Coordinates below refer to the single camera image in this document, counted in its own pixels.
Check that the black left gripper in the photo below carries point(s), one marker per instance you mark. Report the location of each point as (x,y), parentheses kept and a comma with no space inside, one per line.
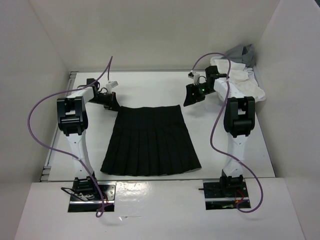
(112,103)

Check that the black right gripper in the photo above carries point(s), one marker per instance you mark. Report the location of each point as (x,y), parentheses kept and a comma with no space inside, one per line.
(191,99)

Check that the black pleated skirt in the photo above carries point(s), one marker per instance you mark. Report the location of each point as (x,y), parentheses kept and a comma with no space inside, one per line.
(150,141)

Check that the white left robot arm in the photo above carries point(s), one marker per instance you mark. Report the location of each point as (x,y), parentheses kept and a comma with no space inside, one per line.
(73,121)

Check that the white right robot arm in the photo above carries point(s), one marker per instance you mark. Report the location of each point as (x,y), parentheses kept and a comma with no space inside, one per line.
(238,121)

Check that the white perforated plastic basket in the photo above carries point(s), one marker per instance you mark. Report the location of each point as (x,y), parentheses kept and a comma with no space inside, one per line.
(258,85)

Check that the white skirt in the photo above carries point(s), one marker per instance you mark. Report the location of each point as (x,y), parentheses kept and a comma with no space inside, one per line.
(242,77)

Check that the grey skirt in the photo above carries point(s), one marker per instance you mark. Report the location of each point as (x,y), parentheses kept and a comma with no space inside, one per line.
(243,54)

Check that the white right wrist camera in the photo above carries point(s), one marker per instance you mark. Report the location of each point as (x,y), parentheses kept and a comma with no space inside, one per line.
(194,76)

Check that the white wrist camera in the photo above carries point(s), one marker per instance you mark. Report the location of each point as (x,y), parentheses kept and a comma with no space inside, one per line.
(111,85)
(194,76)

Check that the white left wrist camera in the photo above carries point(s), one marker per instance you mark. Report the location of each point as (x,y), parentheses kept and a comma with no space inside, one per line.
(111,85)

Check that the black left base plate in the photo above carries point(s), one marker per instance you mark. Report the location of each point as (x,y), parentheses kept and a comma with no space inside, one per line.
(79,203)

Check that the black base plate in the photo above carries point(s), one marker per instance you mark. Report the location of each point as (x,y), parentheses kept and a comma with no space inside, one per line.
(217,198)
(79,203)

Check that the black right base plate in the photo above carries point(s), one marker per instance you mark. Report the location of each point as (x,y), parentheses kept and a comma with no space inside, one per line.
(217,198)

